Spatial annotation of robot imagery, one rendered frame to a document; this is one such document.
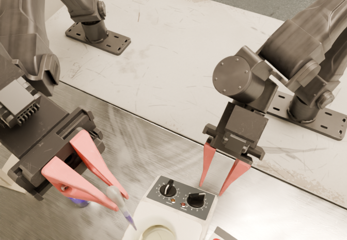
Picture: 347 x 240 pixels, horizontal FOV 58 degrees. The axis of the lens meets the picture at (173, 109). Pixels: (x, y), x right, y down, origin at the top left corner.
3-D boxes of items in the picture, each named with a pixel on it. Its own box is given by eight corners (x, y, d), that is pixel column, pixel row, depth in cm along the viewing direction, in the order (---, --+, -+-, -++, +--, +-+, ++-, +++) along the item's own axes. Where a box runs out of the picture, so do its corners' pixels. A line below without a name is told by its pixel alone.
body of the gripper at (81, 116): (93, 111, 34) (49, 80, 37) (16, 184, 29) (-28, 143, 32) (107, 140, 39) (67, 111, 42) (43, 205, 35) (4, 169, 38)
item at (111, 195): (116, 200, 34) (107, 185, 30) (125, 207, 33) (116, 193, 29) (112, 205, 33) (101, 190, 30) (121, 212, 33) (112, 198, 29)
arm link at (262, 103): (252, 115, 46) (272, 72, 46) (221, 101, 50) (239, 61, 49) (267, 121, 52) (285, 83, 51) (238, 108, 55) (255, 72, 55)
